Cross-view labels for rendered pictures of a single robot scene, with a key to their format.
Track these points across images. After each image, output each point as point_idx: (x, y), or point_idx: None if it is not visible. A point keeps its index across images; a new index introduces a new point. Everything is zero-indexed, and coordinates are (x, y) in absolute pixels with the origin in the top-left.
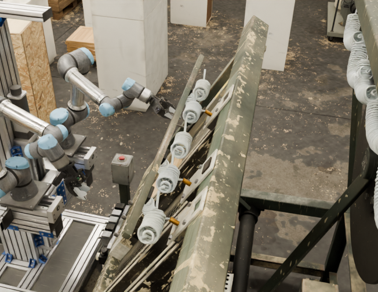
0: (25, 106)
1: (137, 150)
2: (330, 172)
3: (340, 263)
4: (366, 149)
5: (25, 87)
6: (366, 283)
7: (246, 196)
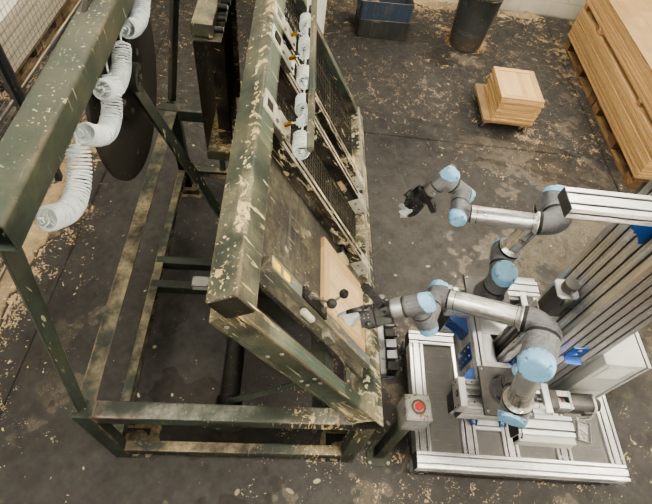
0: (547, 295)
1: None
2: None
3: (93, 494)
4: (135, 71)
5: None
6: (68, 464)
7: (232, 405)
